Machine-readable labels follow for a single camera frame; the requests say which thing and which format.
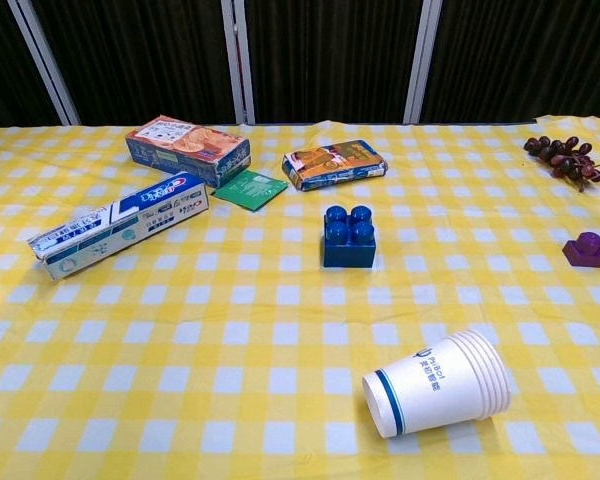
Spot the green foil sachet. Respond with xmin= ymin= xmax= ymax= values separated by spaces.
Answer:
xmin=212 ymin=169 xmax=289 ymax=213

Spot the white blue toothpaste box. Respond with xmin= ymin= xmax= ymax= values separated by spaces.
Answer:
xmin=27 ymin=171 xmax=211 ymax=282

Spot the crumpled orange blue snack box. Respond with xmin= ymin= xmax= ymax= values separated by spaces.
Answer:
xmin=281 ymin=139 xmax=389 ymax=193

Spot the yellow checkered tablecloth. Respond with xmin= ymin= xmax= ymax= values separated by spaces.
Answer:
xmin=0 ymin=114 xmax=600 ymax=480

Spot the purple building block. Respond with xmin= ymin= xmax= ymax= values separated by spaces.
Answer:
xmin=562 ymin=231 xmax=600 ymax=270

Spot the orange blue cracker box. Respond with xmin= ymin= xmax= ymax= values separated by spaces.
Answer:
xmin=124 ymin=115 xmax=252 ymax=190

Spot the dark purple grape bunch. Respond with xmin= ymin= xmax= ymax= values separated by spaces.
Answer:
xmin=523 ymin=135 xmax=600 ymax=194

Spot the white paper cup stack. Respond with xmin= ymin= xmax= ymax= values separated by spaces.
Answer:
xmin=361 ymin=328 xmax=512 ymax=440

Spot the blue building block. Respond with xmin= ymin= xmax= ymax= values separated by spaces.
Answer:
xmin=321 ymin=203 xmax=377 ymax=271

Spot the grey metal partition post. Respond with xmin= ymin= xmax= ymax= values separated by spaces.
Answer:
xmin=403 ymin=0 xmax=444 ymax=125
xmin=220 ymin=0 xmax=257 ymax=126
xmin=6 ymin=0 xmax=82 ymax=127

